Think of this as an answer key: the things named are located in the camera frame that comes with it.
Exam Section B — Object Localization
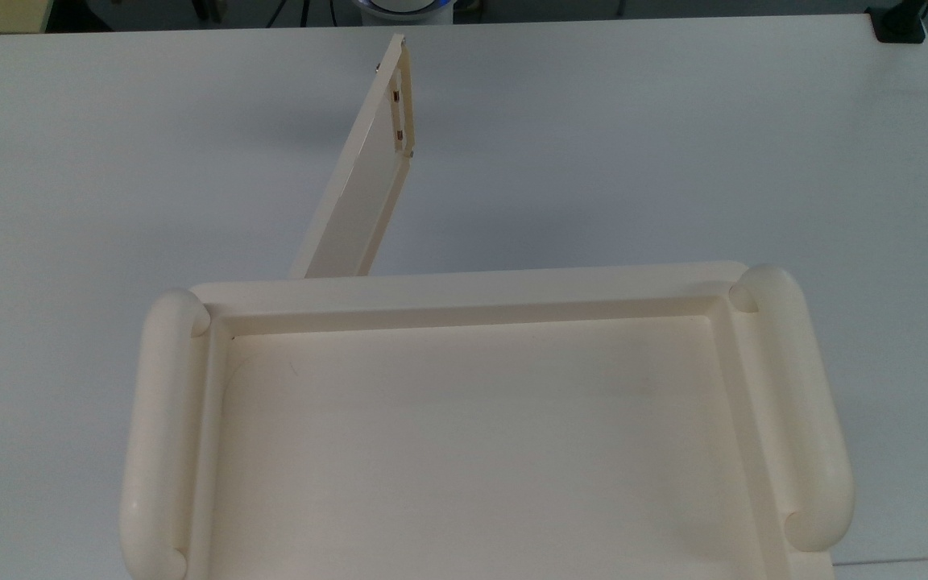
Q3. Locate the cream plastic cabinet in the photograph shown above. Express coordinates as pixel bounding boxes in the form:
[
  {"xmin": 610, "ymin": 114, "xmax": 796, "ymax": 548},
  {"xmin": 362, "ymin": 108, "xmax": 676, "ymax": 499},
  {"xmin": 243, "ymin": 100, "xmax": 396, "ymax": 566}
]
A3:
[{"xmin": 119, "ymin": 260, "xmax": 856, "ymax": 580}]

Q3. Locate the black clamp pole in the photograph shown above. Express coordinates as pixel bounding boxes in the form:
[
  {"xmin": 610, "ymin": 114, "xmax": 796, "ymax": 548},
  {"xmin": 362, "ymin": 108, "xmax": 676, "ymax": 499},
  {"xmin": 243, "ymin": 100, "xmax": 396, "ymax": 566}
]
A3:
[{"xmin": 867, "ymin": 0, "xmax": 928, "ymax": 44}]

